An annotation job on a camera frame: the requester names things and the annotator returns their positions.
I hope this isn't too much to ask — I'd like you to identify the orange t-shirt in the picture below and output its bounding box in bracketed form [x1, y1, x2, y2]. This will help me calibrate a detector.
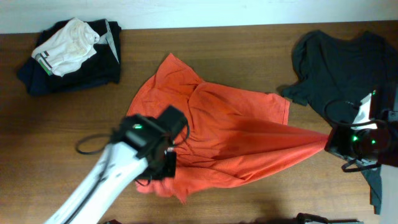
[128, 55, 328, 202]

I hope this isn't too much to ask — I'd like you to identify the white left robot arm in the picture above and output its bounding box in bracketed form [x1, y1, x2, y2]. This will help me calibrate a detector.
[47, 108, 187, 223]

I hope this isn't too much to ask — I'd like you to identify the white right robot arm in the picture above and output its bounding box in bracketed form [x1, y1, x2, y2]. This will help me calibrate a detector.
[325, 89, 397, 223]

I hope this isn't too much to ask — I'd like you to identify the dark teal t-shirt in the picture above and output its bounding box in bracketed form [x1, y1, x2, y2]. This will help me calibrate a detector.
[281, 30, 397, 214]

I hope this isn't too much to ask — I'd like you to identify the folded black garment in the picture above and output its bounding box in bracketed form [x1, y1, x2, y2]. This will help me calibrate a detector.
[17, 19, 121, 96]

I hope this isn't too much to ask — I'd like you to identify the folded white garment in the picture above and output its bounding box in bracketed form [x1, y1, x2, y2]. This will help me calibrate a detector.
[31, 18, 100, 77]

